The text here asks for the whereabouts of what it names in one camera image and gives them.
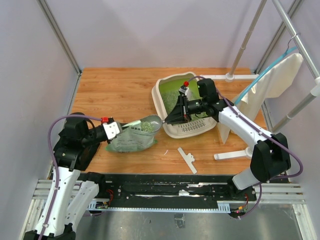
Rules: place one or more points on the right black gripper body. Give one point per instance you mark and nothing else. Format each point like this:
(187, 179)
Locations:
(194, 106)

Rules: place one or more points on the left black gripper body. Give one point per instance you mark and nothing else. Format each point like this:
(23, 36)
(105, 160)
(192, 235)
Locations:
(94, 134)

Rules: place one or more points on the metal litter scoop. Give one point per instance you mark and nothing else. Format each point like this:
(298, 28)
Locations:
(151, 124)

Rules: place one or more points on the green cat litter bag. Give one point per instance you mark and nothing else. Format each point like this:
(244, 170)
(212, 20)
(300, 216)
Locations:
(132, 139)

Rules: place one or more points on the white plastic bag clip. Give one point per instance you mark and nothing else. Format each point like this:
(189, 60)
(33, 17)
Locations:
(189, 159)

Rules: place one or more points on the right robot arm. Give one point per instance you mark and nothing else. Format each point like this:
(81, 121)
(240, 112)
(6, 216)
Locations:
(270, 153)

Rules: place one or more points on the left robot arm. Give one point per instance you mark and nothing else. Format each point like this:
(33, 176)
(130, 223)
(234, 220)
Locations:
(62, 214)

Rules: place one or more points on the beige green litter box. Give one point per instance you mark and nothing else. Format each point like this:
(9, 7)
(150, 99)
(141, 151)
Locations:
(172, 95)

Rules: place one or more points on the black cloth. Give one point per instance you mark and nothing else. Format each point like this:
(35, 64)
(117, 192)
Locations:
(70, 151)

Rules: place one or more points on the white metal drying rack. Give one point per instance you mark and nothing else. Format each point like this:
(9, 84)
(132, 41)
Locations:
(315, 92)

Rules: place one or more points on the cream fabric bag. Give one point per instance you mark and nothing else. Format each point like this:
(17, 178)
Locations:
(272, 85)

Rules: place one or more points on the teal clothes hanger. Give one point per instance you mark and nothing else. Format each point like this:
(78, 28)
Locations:
(278, 60)

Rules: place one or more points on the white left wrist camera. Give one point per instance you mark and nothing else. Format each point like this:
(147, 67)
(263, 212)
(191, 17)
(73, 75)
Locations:
(112, 129)

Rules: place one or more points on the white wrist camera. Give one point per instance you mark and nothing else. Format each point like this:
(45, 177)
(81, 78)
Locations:
(185, 91)
(112, 129)

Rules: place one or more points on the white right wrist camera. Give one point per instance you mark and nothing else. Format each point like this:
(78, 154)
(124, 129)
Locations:
(185, 91)

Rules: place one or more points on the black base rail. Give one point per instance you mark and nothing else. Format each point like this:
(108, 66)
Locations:
(168, 192)

